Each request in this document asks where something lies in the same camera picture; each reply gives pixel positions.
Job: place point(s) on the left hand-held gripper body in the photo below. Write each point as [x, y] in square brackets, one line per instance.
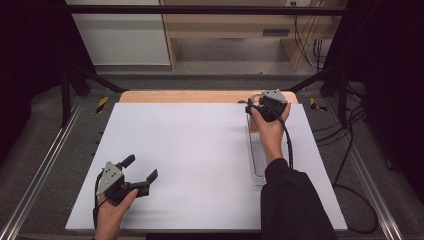
[113, 181]

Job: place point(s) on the person's left hand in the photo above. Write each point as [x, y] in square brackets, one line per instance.
[108, 220]

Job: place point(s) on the white cabinet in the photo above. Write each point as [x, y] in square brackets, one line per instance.
[120, 40]

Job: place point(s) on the yellow black tape strip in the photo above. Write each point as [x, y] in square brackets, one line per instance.
[314, 104]
[102, 104]

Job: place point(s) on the light wooden desk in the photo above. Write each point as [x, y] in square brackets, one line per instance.
[226, 25]

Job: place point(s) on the black horizontal frame bar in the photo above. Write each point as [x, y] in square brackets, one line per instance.
[200, 10]

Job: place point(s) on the grey panel on desk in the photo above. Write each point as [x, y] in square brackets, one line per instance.
[276, 32]

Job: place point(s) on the black curtain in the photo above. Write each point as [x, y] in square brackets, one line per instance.
[393, 83]
[30, 66]

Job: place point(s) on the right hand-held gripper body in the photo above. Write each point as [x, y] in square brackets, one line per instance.
[274, 105]

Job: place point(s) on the black metal frame stand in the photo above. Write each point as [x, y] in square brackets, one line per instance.
[342, 100]
[65, 100]

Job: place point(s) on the aluminium floor rail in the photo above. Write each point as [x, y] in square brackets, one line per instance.
[373, 193]
[36, 173]

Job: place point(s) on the person's right hand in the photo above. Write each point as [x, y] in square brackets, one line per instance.
[273, 136]

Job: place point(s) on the clear plastic storage box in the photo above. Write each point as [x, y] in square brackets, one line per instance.
[256, 156]

